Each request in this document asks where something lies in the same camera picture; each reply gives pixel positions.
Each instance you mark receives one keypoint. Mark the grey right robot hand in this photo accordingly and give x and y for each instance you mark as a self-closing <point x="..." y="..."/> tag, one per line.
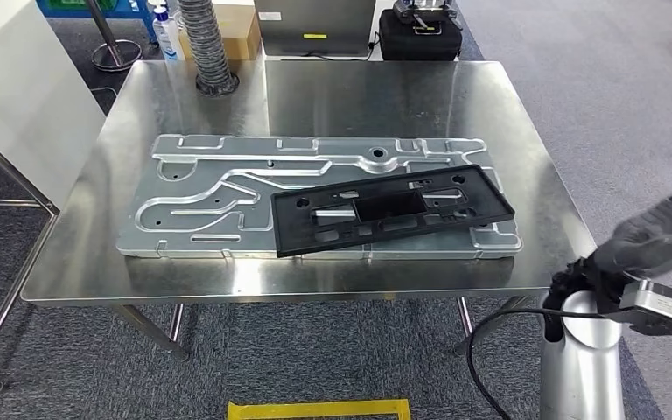
<point x="649" y="243"/>

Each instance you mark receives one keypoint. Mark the black plastic plate frame part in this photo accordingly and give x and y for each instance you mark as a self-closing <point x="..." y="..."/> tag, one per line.
<point x="394" y="208"/>

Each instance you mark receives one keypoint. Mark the stainless steel workbench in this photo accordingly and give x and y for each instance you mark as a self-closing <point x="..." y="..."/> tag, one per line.
<point x="371" y="98"/>

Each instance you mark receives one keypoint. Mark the black equipment case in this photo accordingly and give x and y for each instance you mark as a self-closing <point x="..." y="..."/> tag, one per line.
<point x="420" y="43"/>

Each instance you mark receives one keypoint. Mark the grey steel box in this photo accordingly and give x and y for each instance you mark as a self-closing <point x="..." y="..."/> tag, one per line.
<point x="313" y="23"/>

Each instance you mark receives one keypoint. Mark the aluminium machined plate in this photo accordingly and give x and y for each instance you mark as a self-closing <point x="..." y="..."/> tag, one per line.
<point x="208" y="191"/>

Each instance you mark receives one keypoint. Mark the cardboard box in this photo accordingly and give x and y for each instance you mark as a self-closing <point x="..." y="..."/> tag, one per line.
<point x="243" y="32"/>

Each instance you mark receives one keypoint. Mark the white pump bottle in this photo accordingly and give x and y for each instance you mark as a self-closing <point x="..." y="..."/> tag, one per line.
<point x="168" y="35"/>

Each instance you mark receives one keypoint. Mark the chrome stanchion with round base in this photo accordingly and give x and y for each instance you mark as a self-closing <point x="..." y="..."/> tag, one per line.
<point x="117" y="55"/>

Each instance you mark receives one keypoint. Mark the blue plastic container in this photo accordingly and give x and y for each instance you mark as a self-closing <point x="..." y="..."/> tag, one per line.
<point x="81" y="7"/>

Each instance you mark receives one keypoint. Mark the white cabinet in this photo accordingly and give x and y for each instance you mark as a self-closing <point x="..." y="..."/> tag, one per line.
<point x="23" y="87"/>

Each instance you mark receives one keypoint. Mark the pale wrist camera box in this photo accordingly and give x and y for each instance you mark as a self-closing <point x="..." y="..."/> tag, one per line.
<point x="666" y="304"/>

